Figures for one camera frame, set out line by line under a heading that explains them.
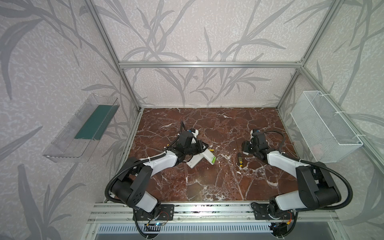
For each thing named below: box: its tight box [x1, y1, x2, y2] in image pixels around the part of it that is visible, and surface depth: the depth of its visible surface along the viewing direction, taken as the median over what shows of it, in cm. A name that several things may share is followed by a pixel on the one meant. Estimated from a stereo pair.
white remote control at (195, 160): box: [186, 153, 204, 169], surface depth 91 cm
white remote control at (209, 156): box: [202, 148, 217, 166], surface depth 86 cm
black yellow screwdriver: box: [237, 152, 244, 168], surface depth 94 cm
